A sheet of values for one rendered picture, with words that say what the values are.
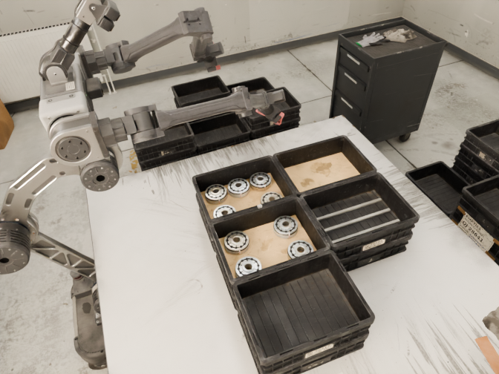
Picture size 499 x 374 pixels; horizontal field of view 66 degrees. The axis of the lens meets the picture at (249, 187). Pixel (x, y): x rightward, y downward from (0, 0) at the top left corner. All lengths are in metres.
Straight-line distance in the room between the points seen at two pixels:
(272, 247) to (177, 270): 0.43
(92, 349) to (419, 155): 2.76
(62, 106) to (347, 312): 1.15
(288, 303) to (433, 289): 0.62
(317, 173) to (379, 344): 0.82
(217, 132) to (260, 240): 1.49
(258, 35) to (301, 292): 3.70
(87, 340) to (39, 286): 0.75
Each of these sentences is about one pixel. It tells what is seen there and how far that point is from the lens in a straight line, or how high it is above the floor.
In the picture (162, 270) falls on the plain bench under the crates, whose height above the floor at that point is 0.70.
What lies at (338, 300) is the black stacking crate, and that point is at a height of 0.83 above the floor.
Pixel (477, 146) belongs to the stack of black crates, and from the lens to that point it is 2.81.
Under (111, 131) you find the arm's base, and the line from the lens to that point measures 1.19.
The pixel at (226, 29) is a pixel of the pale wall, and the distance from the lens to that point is 4.60.
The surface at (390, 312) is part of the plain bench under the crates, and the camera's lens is 1.66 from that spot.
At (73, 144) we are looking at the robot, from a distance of 1.19.
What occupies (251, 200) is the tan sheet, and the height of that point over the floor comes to 0.83.
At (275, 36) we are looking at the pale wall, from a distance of 4.87.
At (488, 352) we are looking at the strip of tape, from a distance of 1.71.
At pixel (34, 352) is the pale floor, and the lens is 2.64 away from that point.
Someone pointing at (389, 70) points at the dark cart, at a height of 0.78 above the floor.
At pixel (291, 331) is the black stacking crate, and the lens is 1.42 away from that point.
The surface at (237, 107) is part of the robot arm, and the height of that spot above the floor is 1.41.
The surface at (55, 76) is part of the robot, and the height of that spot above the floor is 1.55.
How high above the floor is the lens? 2.11
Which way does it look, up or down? 45 degrees down
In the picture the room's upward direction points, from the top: 4 degrees counter-clockwise
